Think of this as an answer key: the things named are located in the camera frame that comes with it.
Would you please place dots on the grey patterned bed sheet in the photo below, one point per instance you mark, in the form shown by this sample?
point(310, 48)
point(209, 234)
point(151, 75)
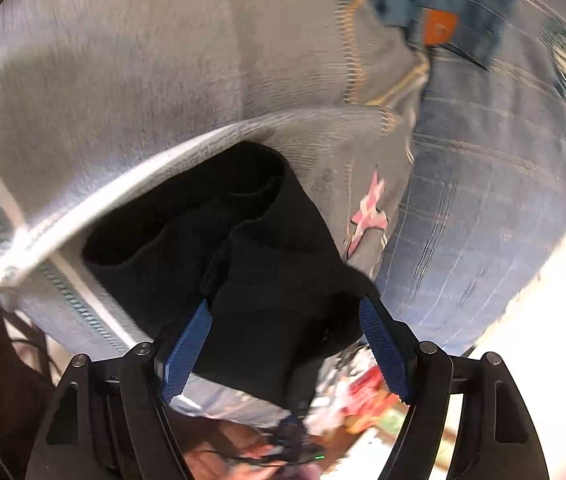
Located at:
point(103, 100)

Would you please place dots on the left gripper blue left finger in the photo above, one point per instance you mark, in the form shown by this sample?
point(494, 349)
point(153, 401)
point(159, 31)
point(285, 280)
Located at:
point(108, 419)

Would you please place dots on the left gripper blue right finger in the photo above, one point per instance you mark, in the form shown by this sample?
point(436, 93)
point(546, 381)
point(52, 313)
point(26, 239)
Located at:
point(496, 438)

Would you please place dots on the blue plaid pillow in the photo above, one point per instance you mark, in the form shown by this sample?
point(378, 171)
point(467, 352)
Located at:
point(486, 204)

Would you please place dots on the black pants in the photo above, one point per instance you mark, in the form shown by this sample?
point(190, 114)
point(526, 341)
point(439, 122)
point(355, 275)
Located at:
point(237, 234)

